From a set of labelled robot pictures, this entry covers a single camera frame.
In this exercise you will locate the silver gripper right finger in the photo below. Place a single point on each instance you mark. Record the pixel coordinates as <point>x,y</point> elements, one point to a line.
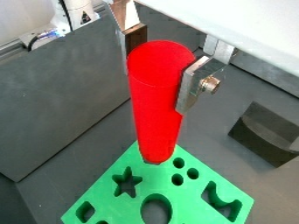
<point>198,76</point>

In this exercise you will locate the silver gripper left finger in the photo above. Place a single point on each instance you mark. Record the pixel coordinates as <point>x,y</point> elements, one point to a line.
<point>131,30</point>

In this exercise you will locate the red cylinder peg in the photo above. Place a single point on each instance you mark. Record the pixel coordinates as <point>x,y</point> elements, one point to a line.
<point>155,66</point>

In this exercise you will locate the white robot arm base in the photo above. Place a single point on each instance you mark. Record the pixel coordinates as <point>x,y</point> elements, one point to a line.
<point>71,15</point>

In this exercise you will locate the black block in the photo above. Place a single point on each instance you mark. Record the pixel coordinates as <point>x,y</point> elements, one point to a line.
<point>267,134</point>

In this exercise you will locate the grey raised platform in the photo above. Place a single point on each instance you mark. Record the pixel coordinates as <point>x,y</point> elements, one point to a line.
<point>56,91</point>

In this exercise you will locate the green shape sorter board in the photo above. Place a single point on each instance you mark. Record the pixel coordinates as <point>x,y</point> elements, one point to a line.
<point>198,195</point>

